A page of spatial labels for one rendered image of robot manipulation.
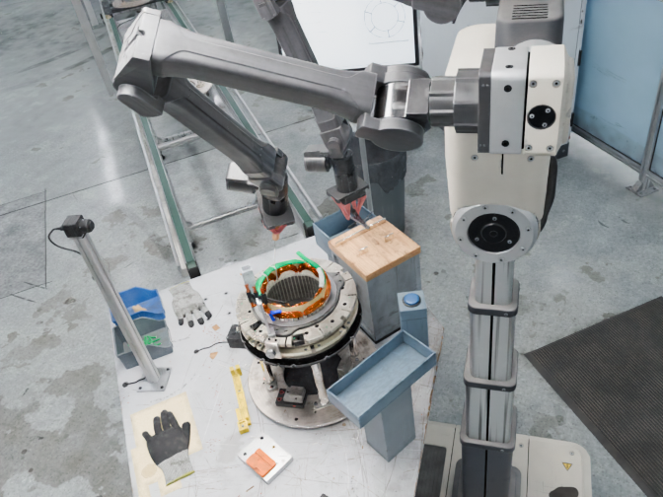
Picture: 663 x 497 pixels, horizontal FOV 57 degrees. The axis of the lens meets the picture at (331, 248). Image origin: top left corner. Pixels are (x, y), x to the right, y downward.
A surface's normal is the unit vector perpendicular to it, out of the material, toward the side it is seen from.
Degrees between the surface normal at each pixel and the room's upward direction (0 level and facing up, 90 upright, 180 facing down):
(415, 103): 34
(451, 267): 0
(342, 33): 83
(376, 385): 0
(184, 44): 43
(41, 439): 0
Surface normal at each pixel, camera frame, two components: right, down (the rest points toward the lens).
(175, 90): 0.90, 0.02
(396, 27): -0.11, 0.55
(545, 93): -0.27, 0.64
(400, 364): -0.14, -0.76
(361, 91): 0.22, -0.21
